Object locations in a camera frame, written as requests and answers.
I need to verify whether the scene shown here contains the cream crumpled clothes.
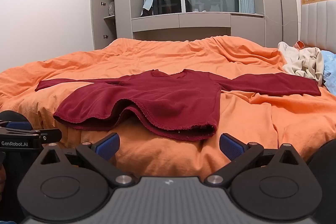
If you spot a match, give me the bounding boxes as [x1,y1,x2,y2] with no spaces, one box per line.
[278,42,324,86]

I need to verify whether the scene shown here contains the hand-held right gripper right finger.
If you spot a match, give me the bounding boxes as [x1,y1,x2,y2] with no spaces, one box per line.
[205,133,306,187]

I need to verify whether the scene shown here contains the dark red long-sleeve shirt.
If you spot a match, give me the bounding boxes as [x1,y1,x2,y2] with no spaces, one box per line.
[35,69,322,141]

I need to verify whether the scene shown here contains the grey open wardrobe door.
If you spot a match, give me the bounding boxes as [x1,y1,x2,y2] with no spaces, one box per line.
[90,0,116,50]

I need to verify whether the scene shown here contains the grey window bench cabinet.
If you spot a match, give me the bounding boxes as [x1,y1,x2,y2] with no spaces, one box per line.
[131,12,265,41]

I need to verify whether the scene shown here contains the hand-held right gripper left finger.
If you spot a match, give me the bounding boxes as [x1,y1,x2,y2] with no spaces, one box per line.
[39,132,138,187]

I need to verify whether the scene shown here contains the light blue garment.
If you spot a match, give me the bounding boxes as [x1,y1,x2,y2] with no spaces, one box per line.
[321,50,336,96]

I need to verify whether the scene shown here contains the orange duvet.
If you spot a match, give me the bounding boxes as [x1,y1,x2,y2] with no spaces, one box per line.
[0,35,336,180]

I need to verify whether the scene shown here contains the grey padded headboard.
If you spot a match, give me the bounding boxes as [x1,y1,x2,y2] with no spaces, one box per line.
[300,0,336,54]

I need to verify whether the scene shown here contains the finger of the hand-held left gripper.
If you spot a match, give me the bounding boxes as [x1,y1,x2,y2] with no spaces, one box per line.
[0,121,63,146]

